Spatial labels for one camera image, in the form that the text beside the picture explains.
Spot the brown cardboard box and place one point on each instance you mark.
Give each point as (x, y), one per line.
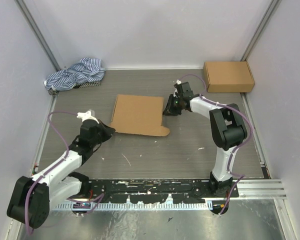
(228, 77)
(139, 115)

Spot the aluminium front rail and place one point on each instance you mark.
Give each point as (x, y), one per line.
(254, 188)

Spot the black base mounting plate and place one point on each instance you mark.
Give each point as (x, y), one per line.
(150, 191)

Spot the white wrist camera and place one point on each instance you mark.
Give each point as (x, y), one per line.
(88, 115)
(178, 89)

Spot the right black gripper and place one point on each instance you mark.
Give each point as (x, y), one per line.
(169, 110)

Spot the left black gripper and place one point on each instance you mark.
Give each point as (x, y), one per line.
(108, 131)

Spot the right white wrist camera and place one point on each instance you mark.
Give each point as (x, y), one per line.
(178, 89)

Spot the slotted cable duct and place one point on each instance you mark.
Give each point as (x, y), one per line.
(167, 206)

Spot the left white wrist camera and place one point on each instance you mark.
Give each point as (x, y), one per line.
(88, 115)

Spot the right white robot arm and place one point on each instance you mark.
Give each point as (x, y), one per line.
(227, 125)

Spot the folded brown cardboard box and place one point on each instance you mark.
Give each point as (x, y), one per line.
(228, 77)

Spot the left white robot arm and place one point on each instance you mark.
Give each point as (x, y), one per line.
(34, 197)

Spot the blue striped cloth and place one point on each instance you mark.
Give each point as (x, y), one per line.
(87, 72)

